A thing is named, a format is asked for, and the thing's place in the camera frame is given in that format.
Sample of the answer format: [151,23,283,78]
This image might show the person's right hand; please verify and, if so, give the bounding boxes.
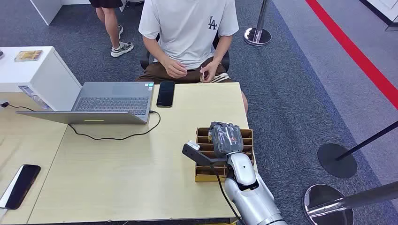
[161,57,188,80]

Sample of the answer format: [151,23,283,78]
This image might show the person's left hand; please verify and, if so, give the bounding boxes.
[199,60,221,83]

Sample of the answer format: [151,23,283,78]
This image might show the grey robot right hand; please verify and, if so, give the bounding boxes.
[208,121,245,158]

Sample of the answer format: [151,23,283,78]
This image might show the seated person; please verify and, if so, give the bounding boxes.
[136,0,249,115]

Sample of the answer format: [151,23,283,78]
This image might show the wooden slotted card holder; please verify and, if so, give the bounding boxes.
[195,127,255,183]

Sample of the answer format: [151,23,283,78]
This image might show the standing person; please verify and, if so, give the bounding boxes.
[89,0,135,59]

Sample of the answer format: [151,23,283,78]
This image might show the chrome stanchion with round base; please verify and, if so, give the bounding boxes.
[243,0,273,47]

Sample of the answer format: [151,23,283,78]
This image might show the grey open laptop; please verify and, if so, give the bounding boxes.
[15,81,155,126]

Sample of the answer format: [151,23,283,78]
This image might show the black stanchion with flat base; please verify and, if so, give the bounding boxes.
[316,120,398,180]

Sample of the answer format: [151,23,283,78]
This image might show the chrome stanchion with mirror base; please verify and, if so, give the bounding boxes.
[302,180,398,225]

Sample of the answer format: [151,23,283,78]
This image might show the white cabinet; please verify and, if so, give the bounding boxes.
[0,45,83,112]

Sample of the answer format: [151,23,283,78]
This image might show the white counter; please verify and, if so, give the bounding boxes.
[30,0,92,26]

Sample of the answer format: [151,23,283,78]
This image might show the clear acrylic holder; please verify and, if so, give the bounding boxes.
[18,85,51,110]

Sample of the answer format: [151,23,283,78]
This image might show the white display stand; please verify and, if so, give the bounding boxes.
[358,0,398,32]

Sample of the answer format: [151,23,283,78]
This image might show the black smartphone with white edge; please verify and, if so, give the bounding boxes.
[0,164,42,211]

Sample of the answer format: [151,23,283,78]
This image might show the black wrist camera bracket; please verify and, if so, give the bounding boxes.
[182,143,230,167]

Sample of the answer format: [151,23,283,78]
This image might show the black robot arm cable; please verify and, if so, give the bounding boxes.
[211,166,245,225]

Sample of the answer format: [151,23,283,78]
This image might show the black laptop power cable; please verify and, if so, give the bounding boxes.
[0,102,161,141]

